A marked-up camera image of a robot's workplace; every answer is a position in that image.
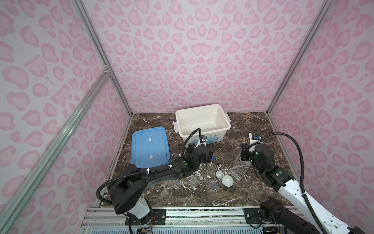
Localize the small clear glass beaker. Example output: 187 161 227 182
190 176 198 189

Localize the clear glass flask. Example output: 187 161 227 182
168 180 182 193

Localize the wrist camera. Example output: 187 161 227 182
195 135 207 148
248 132 262 145

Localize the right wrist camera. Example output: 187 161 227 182
248 132 262 145

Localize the small white ceramic crucible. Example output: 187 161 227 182
215 170 224 180

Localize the white plastic storage bin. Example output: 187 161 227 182
173 104 231 144

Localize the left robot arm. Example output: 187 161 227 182
107 145 213 215

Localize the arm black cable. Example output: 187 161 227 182
248 132 329 234
95 128 203 206

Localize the clear plastic test tube rack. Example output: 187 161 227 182
229 152 252 181

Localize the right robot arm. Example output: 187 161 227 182
241 142 363 234

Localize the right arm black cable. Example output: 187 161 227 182
248 132 329 234

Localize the white ceramic evaporating dish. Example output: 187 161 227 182
222 175 234 187

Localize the blue plastic bin lid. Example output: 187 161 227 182
131 127 170 168

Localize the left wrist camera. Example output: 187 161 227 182
195 135 207 148

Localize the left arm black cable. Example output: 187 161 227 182
95 128 203 206

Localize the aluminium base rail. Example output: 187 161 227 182
78 206 282 234

